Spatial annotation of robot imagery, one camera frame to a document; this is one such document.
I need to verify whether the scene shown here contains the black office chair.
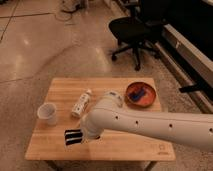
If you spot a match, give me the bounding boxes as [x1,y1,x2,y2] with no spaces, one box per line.
[108,0,172,71]

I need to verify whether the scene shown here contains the blue object in bowl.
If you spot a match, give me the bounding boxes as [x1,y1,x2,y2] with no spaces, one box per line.
[129,88,146,102]

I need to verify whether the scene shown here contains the wooden table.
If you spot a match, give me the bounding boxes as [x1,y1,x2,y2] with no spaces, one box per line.
[25,78,175,166]

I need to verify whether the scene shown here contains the white plastic bottle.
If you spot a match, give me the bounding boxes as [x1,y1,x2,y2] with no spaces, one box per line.
[71,89,92,118]

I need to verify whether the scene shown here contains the orange bowl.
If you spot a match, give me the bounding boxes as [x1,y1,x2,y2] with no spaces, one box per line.
[124,81,156,108]

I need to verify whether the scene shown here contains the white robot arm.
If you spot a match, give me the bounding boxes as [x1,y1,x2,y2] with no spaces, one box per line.
[80,91,213,152]

